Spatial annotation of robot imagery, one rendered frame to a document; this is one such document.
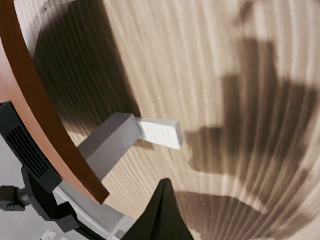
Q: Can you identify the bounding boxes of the dark grey network switch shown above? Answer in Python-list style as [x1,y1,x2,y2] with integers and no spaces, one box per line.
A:
[0,101,63,194]

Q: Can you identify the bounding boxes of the brown wooden stand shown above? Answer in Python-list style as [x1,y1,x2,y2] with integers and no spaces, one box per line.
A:
[0,0,141,205]

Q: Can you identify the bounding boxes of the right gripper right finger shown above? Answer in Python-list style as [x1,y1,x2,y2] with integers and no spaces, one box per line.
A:
[159,178,194,240]

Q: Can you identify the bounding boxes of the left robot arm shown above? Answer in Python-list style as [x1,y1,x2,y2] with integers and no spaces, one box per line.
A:
[0,185,41,216]

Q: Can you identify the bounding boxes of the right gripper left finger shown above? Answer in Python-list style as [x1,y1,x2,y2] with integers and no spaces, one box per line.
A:
[120,178,165,240]

